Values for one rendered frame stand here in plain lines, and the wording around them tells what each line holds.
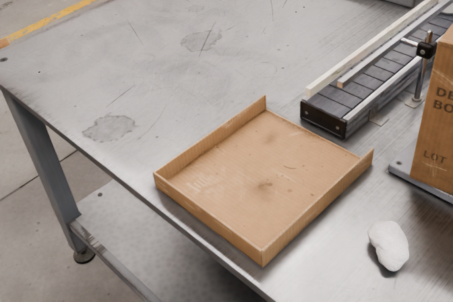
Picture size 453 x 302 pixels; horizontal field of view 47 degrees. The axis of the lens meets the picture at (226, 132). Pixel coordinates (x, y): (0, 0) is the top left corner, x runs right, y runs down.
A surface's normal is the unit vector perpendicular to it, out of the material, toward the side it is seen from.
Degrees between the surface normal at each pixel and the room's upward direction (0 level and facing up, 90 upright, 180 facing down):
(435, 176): 90
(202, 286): 1
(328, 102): 0
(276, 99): 0
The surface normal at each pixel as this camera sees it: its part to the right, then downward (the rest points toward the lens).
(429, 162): -0.60, 0.55
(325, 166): -0.07, -0.76
